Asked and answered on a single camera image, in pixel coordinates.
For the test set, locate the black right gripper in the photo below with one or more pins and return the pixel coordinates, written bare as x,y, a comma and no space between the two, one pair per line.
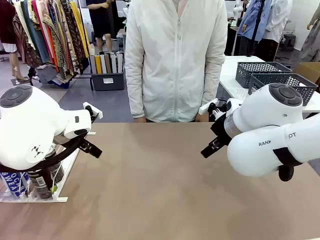
220,132

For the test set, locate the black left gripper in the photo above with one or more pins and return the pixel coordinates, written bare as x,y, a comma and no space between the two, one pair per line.
85,145

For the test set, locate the dark brown drink can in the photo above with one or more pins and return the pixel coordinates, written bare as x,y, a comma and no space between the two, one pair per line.
40,186
58,172

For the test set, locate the blue Pocari Sweat can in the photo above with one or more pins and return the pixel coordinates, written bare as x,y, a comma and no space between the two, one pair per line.
10,182

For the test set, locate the grey plastic lattice basket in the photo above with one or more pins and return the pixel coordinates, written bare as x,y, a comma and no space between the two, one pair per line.
260,68
307,87

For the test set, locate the person's right forearm white sleeve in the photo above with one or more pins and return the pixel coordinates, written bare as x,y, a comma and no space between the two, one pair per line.
135,95

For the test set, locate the person's left forearm white sleeve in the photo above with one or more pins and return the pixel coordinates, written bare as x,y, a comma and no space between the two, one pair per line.
211,85

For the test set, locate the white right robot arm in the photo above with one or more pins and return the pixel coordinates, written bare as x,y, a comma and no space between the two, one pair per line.
255,155

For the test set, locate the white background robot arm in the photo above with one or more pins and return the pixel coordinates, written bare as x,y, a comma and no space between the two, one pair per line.
238,8

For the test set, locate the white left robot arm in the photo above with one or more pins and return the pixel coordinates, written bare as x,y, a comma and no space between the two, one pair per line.
25,125

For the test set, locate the white can dispenser rack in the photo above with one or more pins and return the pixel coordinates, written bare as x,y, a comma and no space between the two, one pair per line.
63,175

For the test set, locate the person's left hand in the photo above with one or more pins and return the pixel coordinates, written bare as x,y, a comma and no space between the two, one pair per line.
203,118

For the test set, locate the person's right hand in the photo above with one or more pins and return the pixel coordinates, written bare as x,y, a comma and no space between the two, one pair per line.
140,120

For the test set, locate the grey plastic storage bin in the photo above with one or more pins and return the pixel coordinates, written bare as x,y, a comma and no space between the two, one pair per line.
107,81

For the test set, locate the white side table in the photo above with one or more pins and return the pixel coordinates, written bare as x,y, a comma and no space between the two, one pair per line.
230,72

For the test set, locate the grey material roll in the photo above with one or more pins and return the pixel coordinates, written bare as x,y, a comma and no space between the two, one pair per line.
92,63

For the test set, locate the yellow material roll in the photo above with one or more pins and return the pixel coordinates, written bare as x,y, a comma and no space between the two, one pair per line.
98,63

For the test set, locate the white material roll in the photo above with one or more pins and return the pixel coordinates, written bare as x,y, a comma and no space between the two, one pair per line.
103,63
113,63
120,62

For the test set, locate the grey fabric pile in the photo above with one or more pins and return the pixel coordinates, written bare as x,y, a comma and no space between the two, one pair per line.
50,75

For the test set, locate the brown material roll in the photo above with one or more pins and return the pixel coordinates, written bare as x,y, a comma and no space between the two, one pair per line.
108,63

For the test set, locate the person in white jacket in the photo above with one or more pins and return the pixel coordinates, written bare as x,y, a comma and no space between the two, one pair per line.
175,62

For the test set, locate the clothes rack with colourful garments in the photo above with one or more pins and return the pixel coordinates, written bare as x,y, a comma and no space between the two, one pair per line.
57,37

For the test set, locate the cardboard box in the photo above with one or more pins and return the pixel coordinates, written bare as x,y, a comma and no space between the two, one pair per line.
308,71

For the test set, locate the background person in black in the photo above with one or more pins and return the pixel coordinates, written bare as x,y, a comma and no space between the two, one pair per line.
100,17

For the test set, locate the mannequin in blue shirt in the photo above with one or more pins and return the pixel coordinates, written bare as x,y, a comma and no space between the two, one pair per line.
250,22

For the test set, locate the grey plastic stool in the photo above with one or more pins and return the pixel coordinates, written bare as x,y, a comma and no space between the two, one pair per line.
290,41

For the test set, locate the mannequin in grey dress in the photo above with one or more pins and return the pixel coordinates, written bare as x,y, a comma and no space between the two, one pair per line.
312,42

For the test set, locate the mannequin in white shirt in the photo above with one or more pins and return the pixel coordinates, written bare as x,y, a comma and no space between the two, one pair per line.
280,17

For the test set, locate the mannequin in maroon dress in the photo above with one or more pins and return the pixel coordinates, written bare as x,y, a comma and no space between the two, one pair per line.
10,25

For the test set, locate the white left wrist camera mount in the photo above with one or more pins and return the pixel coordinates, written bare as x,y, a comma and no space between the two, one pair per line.
96,112

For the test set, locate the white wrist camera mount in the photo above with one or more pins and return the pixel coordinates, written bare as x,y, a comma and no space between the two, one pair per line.
206,106
96,112

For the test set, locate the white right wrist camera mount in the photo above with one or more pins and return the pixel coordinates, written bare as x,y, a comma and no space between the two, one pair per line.
206,106

